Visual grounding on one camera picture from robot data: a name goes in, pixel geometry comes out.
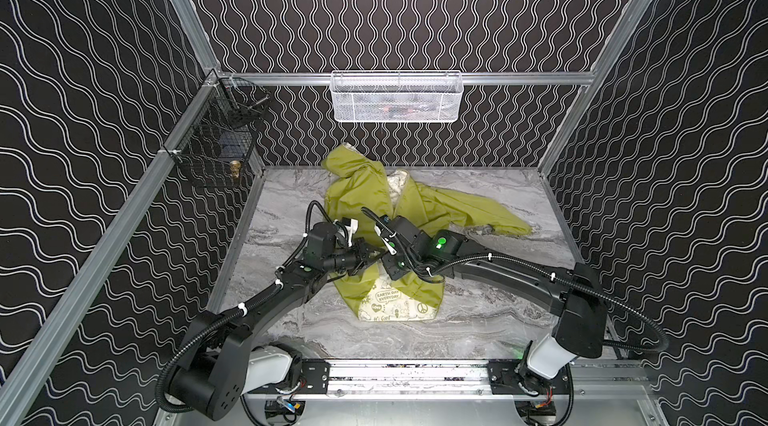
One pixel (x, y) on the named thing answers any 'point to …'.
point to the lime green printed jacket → (368, 286)
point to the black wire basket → (218, 138)
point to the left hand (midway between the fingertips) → (394, 254)
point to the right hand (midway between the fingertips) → (388, 260)
